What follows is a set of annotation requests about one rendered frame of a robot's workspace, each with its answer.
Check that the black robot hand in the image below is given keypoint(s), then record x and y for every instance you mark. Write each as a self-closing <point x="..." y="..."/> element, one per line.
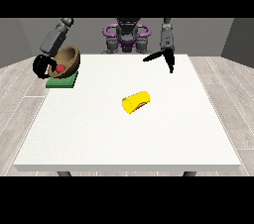
<point x="168" y="56"/>
<point x="41" y="66"/>

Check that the brown wooden bowl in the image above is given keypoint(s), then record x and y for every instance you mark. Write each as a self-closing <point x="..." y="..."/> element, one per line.
<point x="67" y="60"/>

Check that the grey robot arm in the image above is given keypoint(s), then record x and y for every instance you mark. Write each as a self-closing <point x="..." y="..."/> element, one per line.
<point x="167" y="36"/>
<point x="54" y="39"/>

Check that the small red ball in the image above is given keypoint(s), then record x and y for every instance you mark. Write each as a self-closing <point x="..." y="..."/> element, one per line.
<point x="60" y="68"/>

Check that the green square pad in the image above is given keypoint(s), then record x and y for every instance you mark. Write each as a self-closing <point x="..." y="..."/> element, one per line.
<point x="61" y="82"/>

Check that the yellow cup with melon print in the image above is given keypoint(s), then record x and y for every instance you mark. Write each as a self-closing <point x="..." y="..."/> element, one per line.
<point x="135" y="101"/>

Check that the grey robot trunk purple rings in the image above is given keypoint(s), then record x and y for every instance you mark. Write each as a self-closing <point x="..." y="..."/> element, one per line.
<point x="126" y="40"/>

